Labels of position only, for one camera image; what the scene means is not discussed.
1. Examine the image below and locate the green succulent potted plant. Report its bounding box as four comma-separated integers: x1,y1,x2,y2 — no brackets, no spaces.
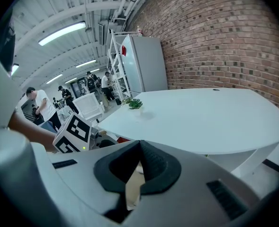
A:
128,98,144,115

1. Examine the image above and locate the person's left forearm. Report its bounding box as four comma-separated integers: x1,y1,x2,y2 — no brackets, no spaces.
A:
8,111,57,151

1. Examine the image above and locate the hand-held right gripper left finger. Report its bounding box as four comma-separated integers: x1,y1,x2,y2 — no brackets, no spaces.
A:
45,140,143,227

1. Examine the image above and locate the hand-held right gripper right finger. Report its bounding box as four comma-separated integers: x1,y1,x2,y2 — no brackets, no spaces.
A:
127,140,261,227

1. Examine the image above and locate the person's black printed shirt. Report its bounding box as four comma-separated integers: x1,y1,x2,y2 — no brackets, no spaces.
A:
0,7,17,73

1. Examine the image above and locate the ceiling tube light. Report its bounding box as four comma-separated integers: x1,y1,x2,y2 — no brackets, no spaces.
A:
45,74,63,85
75,59,97,69
38,21,87,46

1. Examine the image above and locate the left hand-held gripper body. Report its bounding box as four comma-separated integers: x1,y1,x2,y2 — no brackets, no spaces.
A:
52,112,100,154

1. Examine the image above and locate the white metal shelf rack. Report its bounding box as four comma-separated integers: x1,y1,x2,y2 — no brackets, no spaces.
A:
106,28,140,104

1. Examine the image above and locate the white refrigerator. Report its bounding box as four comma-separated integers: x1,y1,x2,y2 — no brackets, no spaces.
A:
120,34,169,95

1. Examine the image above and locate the white desk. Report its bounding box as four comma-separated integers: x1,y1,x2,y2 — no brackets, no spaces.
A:
98,87,279,178

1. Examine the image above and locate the white mesh office chair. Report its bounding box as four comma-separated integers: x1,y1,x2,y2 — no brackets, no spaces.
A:
72,93,106,123

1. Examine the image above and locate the wooden drawer with white front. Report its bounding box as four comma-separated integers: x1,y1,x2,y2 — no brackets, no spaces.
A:
125,161,146,210

